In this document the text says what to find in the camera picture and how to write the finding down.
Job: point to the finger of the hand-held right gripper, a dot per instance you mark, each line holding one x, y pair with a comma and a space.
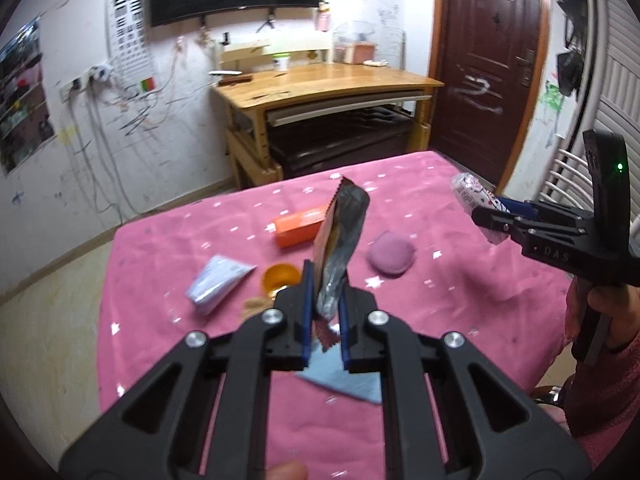
515, 206
492, 220

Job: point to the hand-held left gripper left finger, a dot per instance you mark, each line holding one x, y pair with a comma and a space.
307, 310

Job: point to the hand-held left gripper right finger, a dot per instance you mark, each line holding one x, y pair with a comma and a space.
343, 330

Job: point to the white patterned packet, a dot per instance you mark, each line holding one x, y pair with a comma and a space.
467, 190

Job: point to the brown foil snack bag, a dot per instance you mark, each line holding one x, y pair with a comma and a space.
345, 230

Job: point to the person's right forearm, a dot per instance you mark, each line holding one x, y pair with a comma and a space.
610, 400

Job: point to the person's right hand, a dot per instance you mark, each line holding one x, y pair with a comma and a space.
622, 310

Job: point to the person's left hand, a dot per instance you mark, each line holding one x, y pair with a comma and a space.
287, 471

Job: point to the yellow round lid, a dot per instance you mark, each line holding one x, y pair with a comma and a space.
280, 277

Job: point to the blue cloth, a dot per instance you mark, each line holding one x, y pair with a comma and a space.
350, 385

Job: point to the white metal chair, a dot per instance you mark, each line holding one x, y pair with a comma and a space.
565, 175

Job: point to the pink star tablecloth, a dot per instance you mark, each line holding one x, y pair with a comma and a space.
425, 310

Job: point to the long orange box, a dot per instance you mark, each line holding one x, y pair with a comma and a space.
300, 225

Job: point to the purple round pad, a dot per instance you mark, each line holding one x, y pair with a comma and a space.
391, 256

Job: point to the pale lavender packet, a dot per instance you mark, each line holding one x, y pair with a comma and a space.
217, 282

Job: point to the brown door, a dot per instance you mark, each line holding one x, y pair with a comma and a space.
492, 70

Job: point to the white slatted shutter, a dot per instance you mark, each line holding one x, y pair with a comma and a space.
620, 85

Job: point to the small white object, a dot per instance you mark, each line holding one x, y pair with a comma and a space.
375, 63

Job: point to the wooden desk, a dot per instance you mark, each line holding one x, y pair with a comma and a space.
325, 85

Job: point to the brown flat case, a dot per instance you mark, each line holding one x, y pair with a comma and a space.
235, 78

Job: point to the white jar green lid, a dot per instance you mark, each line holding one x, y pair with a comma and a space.
281, 63

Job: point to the white desk shelf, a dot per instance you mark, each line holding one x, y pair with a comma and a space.
250, 52

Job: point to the small black tripod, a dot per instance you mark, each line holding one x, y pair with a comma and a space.
270, 22

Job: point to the white power strip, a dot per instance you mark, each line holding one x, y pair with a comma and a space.
97, 72

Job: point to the eye chart poster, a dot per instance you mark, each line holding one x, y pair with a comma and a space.
127, 30

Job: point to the wall outlet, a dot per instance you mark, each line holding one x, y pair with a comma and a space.
72, 87

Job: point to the wall poster of shelves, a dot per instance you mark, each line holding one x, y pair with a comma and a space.
22, 100

